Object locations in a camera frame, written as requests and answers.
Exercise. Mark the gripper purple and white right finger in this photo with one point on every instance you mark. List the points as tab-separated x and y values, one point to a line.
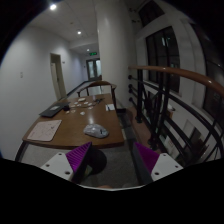
152	166

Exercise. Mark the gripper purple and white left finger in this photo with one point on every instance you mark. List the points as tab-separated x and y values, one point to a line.
71	165

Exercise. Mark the mouse in clear plastic bag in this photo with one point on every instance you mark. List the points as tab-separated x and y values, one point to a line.
96	130

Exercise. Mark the pale pink mouse pad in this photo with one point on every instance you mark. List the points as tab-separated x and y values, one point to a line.
44	131

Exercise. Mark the black round stool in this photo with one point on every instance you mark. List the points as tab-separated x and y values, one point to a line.
95	162

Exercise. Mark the wooden desk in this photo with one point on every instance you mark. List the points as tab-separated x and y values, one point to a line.
70	132

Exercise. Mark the dark closed laptop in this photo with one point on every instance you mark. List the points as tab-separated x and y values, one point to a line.
53	110

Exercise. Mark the wooden handrail with black railing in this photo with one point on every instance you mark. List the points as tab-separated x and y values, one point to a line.
152	105

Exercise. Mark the white notepad with pen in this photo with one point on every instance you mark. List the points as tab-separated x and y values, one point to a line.
110	107

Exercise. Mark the wooden chair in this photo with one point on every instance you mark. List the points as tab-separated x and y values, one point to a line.
100	84

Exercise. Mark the double glass door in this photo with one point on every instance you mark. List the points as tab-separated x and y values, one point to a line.
94	69

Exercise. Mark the open side door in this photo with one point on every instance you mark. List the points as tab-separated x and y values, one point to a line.
57	76

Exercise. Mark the green exit sign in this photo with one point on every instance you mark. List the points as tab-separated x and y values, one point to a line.
92	53

